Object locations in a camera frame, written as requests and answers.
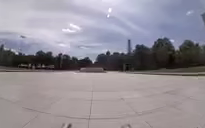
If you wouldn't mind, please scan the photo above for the low stone block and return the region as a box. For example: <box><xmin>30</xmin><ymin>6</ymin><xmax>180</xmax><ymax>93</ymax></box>
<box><xmin>79</xmin><ymin>67</ymin><xmax>107</xmax><ymax>74</ymax></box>

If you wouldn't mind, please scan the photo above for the row of trees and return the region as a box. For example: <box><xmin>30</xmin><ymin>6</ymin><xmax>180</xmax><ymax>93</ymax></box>
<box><xmin>0</xmin><ymin>37</ymin><xmax>205</xmax><ymax>72</ymax></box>

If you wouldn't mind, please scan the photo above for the street lamp pole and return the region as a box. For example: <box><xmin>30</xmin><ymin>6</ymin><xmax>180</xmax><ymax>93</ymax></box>
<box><xmin>19</xmin><ymin>34</ymin><xmax>27</xmax><ymax>65</ymax></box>

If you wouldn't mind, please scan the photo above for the grey stone slab plaza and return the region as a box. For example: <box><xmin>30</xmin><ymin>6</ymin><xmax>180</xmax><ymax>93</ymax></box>
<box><xmin>0</xmin><ymin>70</ymin><xmax>205</xmax><ymax>128</ymax></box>

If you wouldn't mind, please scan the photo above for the grass strip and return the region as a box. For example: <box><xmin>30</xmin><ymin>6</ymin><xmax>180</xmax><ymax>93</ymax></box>
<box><xmin>129</xmin><ymin>64</ymin><xmax>205</xmax><ymax>76</ymax></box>
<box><xmin>0</xmin><ymin>64</ymin><xmax>54</xmax><ymax>73</ymax></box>

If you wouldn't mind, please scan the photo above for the tall chimney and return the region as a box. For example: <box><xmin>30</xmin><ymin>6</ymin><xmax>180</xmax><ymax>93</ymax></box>
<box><xmin>127</xmin><ymin>39</ymin><xmax>132</xmax><ymax>55</ymax></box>

